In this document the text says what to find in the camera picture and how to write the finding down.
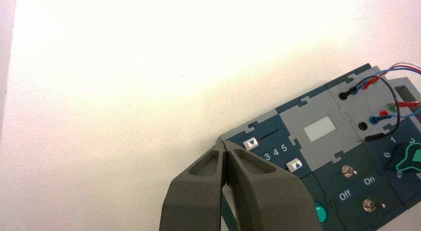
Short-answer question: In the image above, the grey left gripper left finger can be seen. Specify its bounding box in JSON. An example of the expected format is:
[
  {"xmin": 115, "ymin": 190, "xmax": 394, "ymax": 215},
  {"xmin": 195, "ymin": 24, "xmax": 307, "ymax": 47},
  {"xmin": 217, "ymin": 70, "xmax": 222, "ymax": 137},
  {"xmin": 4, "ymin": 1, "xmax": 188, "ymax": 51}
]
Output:
[{"xmin": 159, "ymin": 141, "xmax": 227, "ymax": 231}]

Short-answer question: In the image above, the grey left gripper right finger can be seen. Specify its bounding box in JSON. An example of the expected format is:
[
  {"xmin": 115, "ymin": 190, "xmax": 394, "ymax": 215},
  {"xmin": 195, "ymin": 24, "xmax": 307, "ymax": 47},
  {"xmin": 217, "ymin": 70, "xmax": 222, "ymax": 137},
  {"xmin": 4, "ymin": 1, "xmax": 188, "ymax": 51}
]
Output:
[{"xmin": 224, "ymin": 140, "xmax": 323, "ymax": 231}]

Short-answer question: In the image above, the blue and grey control box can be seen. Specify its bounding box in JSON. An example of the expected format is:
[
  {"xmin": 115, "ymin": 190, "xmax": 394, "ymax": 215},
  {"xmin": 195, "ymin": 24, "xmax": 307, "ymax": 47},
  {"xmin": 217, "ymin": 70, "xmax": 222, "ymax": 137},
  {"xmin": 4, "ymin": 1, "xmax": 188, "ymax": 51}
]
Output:
[{"xmin": 217, "ymin": 63, "xmax": 421, "ymax": 231}]

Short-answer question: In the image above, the white up-arrow slider button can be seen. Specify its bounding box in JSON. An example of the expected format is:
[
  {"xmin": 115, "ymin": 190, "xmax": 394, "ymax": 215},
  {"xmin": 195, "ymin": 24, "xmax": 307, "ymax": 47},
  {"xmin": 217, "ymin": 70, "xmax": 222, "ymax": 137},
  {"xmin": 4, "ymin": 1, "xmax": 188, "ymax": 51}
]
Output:
[{"xmin": 286, "ymin": 158, "xmax": 303, "ymax": 172}]

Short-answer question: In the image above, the teal green push button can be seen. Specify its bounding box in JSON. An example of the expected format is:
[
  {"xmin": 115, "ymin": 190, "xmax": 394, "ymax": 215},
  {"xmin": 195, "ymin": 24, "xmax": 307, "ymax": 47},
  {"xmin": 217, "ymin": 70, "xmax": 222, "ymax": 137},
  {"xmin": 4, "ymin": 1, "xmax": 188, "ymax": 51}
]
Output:
[{"xmin": 314, "ymin": 203, "xmax": 329, "ymax": 224}]

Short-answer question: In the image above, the white down-arrow slider button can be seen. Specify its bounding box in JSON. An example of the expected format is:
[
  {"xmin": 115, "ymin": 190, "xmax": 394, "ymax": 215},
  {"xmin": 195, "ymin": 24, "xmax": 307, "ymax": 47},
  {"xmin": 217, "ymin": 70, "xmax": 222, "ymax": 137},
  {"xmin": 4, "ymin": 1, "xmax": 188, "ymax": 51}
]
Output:
[{"xmin": 242, "ymin": 137, "xmax": 261, "ymax": 151}]

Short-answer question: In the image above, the green rotary selector knob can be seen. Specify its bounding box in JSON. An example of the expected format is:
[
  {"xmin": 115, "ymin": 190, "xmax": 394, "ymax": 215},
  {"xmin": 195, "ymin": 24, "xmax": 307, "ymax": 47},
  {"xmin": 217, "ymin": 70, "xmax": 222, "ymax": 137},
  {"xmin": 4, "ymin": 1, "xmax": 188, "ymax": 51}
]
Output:
[{"xmin": 386, "ymin": 142, "xmax": 421, "ymax": 172}]

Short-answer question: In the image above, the silver metal toggle switch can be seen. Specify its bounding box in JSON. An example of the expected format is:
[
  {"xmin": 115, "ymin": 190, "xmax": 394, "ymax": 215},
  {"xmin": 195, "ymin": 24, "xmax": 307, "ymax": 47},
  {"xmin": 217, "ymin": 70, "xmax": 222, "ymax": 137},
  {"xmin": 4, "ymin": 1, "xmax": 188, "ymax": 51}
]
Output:
[
  {"xmin": 341, "ymin": 165, "xmax": 358, "ymax": 177},
  {"xmin": 361, "ymin": 199, "xmax": 387, "ymax": 213}
]

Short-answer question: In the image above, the black jumper wire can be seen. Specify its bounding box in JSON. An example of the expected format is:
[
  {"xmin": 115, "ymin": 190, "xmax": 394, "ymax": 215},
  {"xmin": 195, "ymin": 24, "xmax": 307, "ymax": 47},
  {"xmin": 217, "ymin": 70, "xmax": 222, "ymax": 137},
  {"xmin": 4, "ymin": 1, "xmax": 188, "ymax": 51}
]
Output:
[{"xmin": 339, "ymin": 75, "xmax": 400, "ymax": 142}]

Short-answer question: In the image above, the blue jumper wire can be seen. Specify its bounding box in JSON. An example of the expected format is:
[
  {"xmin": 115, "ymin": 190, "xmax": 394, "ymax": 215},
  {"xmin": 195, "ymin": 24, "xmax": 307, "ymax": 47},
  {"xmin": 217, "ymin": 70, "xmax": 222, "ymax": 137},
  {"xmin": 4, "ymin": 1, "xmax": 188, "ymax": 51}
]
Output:
[{"xmin": 350, "ymin": 66, "xmax": 421, "ymax": 125}]

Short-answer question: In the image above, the red jumper wire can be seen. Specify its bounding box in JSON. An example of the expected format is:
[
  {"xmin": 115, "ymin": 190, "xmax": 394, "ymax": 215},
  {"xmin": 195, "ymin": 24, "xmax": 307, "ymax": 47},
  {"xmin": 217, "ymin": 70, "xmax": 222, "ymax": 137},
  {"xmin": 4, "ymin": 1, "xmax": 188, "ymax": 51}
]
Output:
[{"xmin": 360, "ymin": 69, "xmax": 421, "ymax": 109}]

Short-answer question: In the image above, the white jumper wire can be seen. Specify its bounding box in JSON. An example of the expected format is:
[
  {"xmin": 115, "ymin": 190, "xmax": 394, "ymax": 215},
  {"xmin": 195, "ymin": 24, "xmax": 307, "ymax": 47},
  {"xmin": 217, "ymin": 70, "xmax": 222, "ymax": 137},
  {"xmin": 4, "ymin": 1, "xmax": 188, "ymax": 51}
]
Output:
[{"xmin": 393, "ymin": 62, "xmax": 421, "ymax": 69}]

